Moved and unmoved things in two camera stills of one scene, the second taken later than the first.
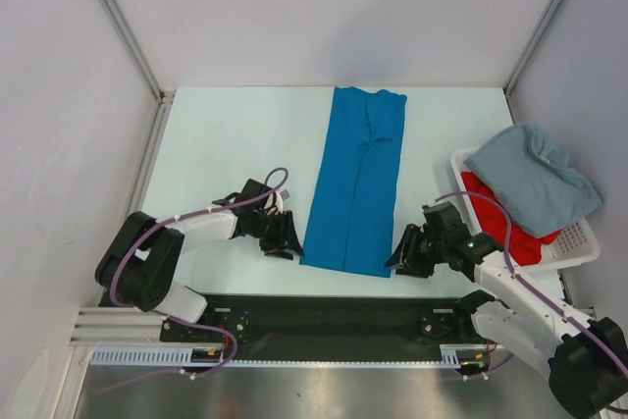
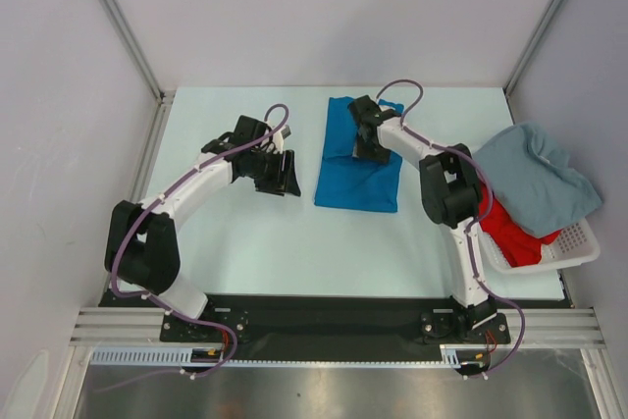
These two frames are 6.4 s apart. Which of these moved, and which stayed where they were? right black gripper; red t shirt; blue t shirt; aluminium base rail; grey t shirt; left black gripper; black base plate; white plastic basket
Moved: blue t shirt; right black gripper; left black gripper
Stayed: aluminium base rail; black base plate; red t shirt; white plastic basket; grey t shirt
